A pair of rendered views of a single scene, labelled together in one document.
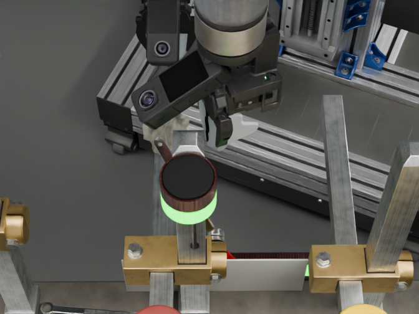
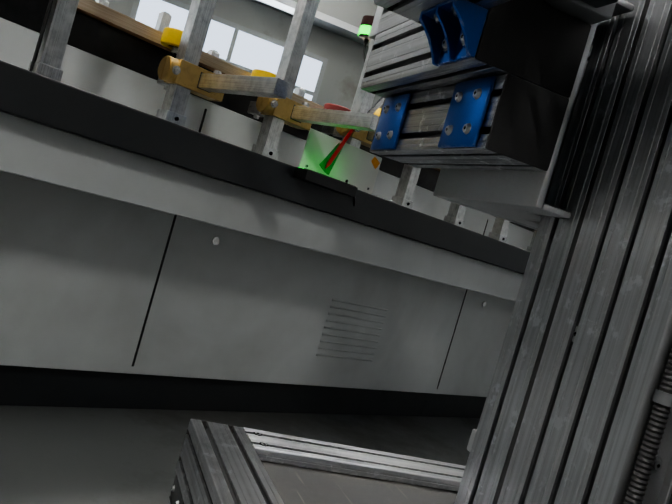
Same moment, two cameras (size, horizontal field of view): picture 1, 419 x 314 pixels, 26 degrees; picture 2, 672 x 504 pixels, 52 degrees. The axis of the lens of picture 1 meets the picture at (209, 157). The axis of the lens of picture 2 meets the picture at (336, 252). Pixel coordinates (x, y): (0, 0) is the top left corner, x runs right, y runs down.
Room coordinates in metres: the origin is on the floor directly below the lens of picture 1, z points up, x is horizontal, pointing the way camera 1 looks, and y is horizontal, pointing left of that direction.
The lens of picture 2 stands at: (1.85, -1.17, 0.59)
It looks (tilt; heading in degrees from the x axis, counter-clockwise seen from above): 2 degrees down; 136
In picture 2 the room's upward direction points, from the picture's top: 16 degrees clockwise
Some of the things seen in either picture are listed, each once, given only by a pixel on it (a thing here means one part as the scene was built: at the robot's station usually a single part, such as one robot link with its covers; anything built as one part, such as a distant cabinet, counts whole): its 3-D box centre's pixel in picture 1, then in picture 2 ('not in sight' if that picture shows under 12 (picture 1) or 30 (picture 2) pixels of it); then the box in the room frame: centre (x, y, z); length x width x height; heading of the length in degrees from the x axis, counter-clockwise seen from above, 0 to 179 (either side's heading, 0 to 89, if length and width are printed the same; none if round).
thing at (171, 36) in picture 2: not in sight; (175, 57); (0.42, -0.44, 0.85); 0.08 x 0.08 x 0.11
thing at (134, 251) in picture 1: (134, 249); not in sight; (0.55, 0.10, 0.88); 0.02 x 0.02 x 0.01
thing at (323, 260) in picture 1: (323, 258); not in sight; (0.55, -0.15, 0.85); 0.02 x 0.02 x 0.01
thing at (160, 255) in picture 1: (175, 262); (360, 131); (0.54, 0.05, 0.84); 0.14 x 0.06 x 0.05; 90
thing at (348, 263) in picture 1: (360, 268); (285, 110); (0.55, -0.20, 0.82); 0.14 x 0.06 x 0.05; 90
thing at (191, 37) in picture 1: (181, 28); not in sight; (0.90, 0.04, 0.91); 0.05 x 0.02 x 0.09; 90
